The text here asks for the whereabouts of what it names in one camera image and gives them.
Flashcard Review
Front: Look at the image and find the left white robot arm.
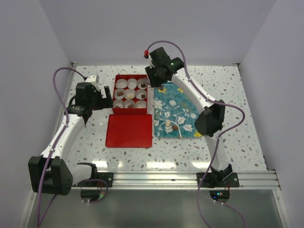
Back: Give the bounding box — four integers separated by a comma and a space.
28, 82, 114, 195

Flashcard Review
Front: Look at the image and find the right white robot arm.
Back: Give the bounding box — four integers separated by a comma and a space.
143, 47, 233, 188

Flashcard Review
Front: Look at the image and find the red chocolate box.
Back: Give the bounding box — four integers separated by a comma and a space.
112, 74, 148, 115

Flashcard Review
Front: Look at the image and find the white paper cup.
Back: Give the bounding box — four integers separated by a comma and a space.
114, 88, 125, 100
137, 80, 147, 90
135, 89, 147, 100
113, 100, 124, 109
115, 78, 128, 88
127, 78, 137, 89
123, 100, 135, 109
134, 100, 147, 109
124, 89, 135, 100

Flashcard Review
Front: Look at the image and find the teal floral tray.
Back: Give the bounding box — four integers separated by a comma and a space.
153, 82, 202, 138

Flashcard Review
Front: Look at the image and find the red box lid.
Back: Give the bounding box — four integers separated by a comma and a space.
105, 114, 152, 148

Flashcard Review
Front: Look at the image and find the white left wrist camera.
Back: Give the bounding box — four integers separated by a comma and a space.
85, 75, 100, 90

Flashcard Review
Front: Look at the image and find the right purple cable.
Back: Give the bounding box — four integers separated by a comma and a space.
143, 40, 246, 228

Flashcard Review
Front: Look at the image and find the purple cable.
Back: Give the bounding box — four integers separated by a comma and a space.
36, 67, 108, 225
143, 40, 246, 228

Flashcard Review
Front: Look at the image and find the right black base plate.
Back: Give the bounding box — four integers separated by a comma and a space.
201, 172, 240, 188

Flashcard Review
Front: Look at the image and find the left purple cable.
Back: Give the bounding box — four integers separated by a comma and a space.
36, 67, 108, 225

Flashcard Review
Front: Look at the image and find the aluminium mounting rail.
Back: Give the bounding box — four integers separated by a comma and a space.
98, 171, 281, 190

